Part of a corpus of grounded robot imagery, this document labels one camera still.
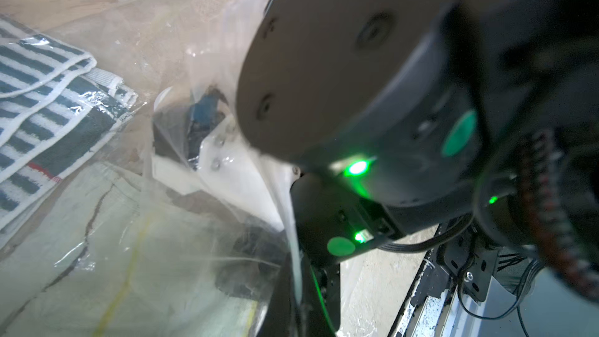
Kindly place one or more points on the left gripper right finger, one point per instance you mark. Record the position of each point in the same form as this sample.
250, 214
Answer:
321, 300

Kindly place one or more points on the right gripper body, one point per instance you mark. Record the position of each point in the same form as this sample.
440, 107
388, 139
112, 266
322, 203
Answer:
243, 206

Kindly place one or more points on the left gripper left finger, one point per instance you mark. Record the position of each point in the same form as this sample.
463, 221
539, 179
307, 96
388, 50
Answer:
280, 319

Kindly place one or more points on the clear plastic vacuum bag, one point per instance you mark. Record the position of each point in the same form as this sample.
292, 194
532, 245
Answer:
152, 44

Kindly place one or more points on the pale green towel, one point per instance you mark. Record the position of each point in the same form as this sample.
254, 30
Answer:
119, 256

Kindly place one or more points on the green white striped towel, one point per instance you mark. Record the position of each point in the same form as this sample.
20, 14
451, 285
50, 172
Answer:
57, 110

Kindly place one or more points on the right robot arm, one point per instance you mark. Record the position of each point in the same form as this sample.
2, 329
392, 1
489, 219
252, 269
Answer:
402, 114

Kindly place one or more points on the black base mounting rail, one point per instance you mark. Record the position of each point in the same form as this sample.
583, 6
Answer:
457, 273

